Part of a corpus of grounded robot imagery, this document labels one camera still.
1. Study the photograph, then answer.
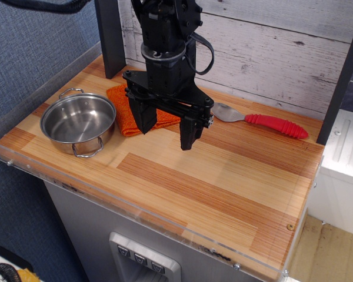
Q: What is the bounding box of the yellow object bottom left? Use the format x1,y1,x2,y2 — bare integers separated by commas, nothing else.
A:
17,268,42,282

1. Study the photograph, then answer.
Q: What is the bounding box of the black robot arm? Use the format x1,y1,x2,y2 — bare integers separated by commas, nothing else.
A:
123,1,214,150

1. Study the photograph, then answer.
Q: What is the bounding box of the orange knitted cloth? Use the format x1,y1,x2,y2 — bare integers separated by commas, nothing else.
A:
106,84,181,137

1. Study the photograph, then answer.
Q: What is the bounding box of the grey cabinet with buttons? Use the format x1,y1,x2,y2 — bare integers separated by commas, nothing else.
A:
45,183,257,281

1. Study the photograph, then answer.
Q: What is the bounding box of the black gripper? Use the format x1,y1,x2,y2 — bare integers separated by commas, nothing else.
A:
123,58,214,150

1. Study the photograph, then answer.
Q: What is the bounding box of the white appliance at right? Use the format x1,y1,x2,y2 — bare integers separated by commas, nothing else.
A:
307,110,353,234

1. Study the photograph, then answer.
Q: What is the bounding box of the black sleeved cable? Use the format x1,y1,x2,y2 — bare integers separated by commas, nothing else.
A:
0,0,92,14

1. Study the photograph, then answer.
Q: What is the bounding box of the clear acrylic table guard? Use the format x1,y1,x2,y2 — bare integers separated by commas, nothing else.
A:
0,42,325,282

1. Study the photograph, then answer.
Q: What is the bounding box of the dark right vertical post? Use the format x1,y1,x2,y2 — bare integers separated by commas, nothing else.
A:
316,39,353,145

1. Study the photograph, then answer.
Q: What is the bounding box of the dark left vertical post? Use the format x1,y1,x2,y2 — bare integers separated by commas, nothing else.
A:
94,0,126,79

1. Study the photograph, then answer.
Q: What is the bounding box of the dark vertical post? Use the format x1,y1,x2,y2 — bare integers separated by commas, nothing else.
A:
316,39,353,145
94,0,126,79

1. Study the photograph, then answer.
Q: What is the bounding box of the spoon with red handle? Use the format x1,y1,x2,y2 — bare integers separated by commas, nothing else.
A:
212,103,309,139

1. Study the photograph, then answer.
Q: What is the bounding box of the silver pot with handles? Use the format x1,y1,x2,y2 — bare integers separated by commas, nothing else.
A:
40,88,116,158

